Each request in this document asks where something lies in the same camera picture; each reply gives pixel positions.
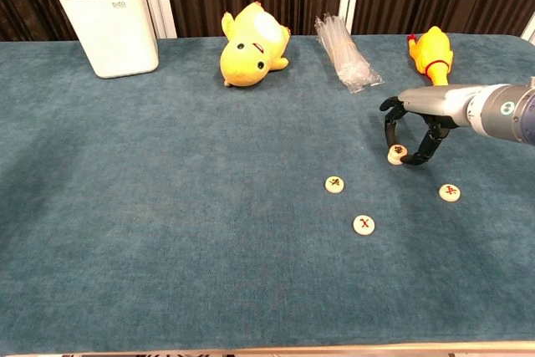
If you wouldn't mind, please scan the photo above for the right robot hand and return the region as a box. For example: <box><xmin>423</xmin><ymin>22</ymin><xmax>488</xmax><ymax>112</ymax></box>
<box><xmin>379</xmin><ymin>84</ymin><xmax>482</xmax><ymax>166</ymax></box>

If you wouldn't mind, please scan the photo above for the yellow rubber chicken toy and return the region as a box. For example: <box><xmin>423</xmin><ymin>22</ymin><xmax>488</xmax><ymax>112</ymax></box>
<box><xmin>405</xmin><ymin>26</ymin><xmax>456</xmax><ymax>87</ymax></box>

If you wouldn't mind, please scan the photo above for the clear bag of straws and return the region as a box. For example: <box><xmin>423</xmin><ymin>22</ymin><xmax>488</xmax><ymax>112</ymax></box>
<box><xmin>314</xmin><ymin>13</ymin><xmax>385</xmax><ymax>96</ymax></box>

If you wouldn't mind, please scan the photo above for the yellow plush duck toy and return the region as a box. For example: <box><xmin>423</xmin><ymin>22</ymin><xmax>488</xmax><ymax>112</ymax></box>
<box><xmin>219</xmin><ymin>1</ymin><xmax>292</xmax><ymax>89</ymax></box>

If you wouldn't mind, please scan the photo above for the teal table cloth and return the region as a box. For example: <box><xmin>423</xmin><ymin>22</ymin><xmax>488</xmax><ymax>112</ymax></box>
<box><xmin>0</xmin><ymin>33</ymin><xmax>535</xmax><ymax>354</ymax></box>

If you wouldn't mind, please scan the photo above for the white plastic bin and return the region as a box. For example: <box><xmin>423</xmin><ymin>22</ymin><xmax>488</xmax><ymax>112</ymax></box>
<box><xmin>57</xmin><ymin>0</ymin><xmax>161</xmax><ymax>79</ymax></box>

